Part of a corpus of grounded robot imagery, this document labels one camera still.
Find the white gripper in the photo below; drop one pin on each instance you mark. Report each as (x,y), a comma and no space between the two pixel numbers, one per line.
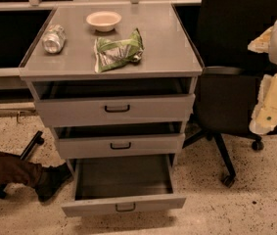
(264,117)

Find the black shoe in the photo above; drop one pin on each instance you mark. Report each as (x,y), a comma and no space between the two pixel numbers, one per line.
(51,180)

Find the grey bottom drawer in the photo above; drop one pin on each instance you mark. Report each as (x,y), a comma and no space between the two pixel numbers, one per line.
(123,185)

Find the black office chair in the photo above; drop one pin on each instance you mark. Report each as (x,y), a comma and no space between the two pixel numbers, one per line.
(226,91)

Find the grey drawer cabinet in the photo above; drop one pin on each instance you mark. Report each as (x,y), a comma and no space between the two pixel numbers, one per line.
(167,54)

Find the grey drawer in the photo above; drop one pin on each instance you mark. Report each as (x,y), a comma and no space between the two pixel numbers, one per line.
(123,185)
(117,140)
(103,102)

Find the green chip bag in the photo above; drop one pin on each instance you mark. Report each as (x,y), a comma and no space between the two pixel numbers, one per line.
(112,55)

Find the white ceramic bowl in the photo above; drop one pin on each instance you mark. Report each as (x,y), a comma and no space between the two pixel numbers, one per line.
(103,21)

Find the crushed silver can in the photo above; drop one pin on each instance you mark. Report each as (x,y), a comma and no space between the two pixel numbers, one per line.
(54,39)

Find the grey middle drawer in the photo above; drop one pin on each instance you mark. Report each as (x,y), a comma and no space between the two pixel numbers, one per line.
(117,140)

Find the grey top drawer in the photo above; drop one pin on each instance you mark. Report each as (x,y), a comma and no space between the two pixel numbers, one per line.
(103,102)

